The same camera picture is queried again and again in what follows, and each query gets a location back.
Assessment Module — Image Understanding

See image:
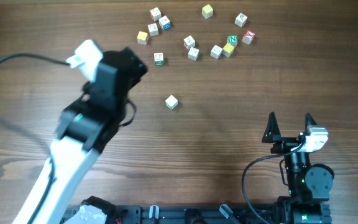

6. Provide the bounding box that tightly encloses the white block red edge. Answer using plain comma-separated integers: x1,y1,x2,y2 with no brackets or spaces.
148,23,159,37

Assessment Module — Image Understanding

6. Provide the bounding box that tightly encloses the white block far right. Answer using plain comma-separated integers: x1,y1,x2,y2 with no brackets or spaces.
234,13,248,27

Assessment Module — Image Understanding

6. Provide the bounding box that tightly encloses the white block red side top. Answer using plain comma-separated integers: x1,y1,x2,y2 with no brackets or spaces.
150,7,162,21

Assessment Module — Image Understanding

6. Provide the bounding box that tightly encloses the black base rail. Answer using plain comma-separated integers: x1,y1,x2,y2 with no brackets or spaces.
60,203,332,224

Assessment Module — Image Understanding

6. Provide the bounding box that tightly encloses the plain white picture block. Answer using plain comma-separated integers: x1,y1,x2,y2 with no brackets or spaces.
188,47,200,61

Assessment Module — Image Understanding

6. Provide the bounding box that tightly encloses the white block moved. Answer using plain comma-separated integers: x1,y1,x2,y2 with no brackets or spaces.
165,95,178,110

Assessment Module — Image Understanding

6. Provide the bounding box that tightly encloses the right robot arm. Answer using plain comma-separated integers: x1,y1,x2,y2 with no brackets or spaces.
262,112,334,224

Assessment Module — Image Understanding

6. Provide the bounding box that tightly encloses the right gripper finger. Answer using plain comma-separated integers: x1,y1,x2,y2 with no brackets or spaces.
305,113,317,129
262,112,281,143

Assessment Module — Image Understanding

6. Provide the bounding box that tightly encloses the yellow top wooden block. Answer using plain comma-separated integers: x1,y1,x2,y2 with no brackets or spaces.
223,43,235,57

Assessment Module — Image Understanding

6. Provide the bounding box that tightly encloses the white block blue side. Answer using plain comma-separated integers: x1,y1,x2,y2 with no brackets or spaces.
158,16,171,30

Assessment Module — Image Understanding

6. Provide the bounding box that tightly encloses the white picture block right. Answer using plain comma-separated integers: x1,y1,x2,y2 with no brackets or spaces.
210,45,223,59

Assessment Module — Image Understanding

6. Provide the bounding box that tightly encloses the white block green side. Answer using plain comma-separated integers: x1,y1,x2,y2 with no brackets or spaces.
154,52,164,65

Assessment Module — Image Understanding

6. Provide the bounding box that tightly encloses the right black cable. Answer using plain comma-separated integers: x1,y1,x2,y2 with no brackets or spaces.
241,141,306,224

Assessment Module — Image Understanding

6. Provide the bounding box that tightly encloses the white block red side middle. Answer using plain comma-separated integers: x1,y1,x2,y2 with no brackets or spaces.
183,35,196,50

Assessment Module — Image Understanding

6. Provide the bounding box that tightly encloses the yellow block left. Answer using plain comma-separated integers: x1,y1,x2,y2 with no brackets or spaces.
137,31,149,45

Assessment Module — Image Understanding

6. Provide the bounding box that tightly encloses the green N letter block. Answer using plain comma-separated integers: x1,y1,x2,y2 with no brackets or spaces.
227,35,238,47

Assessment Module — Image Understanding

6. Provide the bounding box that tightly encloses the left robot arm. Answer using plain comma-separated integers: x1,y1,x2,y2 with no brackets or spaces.
14,47,147,223

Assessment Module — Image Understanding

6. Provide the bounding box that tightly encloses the red letter block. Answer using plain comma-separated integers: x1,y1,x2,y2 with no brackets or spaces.
242,30,255,45

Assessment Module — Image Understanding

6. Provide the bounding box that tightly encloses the white block red side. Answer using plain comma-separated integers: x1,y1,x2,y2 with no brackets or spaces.
150,7,162,21
183,35,196,50

